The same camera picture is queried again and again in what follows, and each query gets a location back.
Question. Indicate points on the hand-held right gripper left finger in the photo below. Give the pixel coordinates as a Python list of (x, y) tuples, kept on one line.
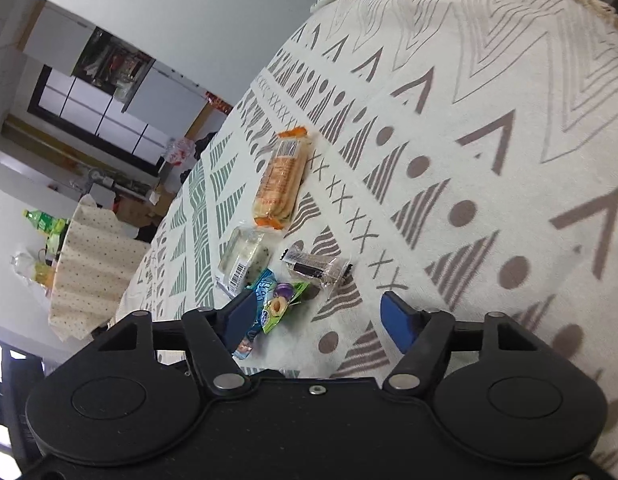
[(239, 317)]

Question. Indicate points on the black metal frame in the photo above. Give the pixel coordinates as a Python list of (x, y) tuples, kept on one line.
[(6, 385)]

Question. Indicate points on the yellow liquid bottle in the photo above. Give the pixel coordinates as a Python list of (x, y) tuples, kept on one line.
[(36, 272)]

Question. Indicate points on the kitchen shelf with items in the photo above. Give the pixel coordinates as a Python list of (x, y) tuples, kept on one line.
[(114, 67)]

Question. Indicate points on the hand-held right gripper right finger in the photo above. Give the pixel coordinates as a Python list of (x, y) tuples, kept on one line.
[(399, 321)]

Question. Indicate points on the dark clear snack packet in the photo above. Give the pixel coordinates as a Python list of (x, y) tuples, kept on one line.
[(314, 266)]

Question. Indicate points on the white clear snack packet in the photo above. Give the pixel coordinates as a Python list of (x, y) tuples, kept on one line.
[(244, 255)]

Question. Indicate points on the blue snack packet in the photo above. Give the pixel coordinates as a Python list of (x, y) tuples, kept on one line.
[(264, 291)]

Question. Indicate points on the red and white plastic bag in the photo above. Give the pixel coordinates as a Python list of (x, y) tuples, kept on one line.
[(179, 152)]

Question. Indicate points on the green plum snack packet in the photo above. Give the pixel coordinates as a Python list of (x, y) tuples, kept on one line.
[(283, 305)]

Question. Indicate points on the round table with dotted tablecloth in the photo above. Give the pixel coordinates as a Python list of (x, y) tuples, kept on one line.
[(89, 270)]

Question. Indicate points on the orange cracker packet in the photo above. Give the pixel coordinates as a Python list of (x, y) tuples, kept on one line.
[(281, 180)]

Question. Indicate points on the red paper decoration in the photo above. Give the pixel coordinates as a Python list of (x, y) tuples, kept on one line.
[(219, 102)]

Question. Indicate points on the green soda bottle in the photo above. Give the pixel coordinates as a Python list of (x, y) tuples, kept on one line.
[(44, 220)]

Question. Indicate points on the patterned white blanket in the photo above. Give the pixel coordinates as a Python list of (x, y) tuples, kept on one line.
[(439, 110)]

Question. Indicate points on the black framed panelled door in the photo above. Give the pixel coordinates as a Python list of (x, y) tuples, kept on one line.
[(89, 105)]

